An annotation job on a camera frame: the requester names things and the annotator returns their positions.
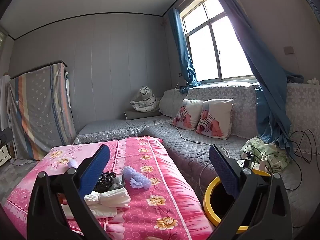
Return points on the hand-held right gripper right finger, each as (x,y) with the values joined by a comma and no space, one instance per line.
(222,167)

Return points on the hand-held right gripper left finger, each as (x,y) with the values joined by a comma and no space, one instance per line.
(95,170)

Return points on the black plastic bag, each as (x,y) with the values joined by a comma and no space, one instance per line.
(106,180)

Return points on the white tissue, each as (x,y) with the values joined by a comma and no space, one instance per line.
(110,197)

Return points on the yellow trash bin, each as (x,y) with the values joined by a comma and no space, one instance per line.
(217,202)

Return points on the small purple foam piece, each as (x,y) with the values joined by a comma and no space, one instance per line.
(73,164)

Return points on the crumpled foil packet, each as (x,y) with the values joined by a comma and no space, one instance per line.
(118,182)

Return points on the black charger adapter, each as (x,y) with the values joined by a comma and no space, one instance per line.
(248,158)

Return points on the white power strip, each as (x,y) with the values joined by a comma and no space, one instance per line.
(257,165)

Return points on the white charger adapter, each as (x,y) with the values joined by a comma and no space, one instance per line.
(263,160)

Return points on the white folded cloth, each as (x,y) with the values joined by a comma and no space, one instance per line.
(100,212)

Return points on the light green cloth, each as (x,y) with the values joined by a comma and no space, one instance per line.
(260,146)

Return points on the grey quilted sofa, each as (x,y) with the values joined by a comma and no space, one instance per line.
(187,140)

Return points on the purple fuzzy sock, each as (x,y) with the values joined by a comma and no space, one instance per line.
(140,180)

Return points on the baby print pillow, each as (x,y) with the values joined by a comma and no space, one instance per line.
(212,120)
(186,115)

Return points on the pink floral blanket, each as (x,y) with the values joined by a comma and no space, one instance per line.
(160,180)

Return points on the grey bolster pillow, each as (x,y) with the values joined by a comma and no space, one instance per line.
(140,115)

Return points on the grey patterned cushion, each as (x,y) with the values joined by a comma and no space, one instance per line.
(170,100)

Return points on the white tiger plush toy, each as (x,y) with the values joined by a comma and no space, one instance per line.
(147,100)

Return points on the black device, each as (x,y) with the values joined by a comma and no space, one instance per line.
(5,136)

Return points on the long blue curtain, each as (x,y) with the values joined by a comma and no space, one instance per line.
(265,80)

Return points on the short blue curtain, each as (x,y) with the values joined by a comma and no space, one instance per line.
(183,55)

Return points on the small white object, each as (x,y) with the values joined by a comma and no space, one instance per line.
(313,82)

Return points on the window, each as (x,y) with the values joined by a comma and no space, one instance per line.
(225,42)

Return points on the wall switch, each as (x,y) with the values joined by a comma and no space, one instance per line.
(288,50)

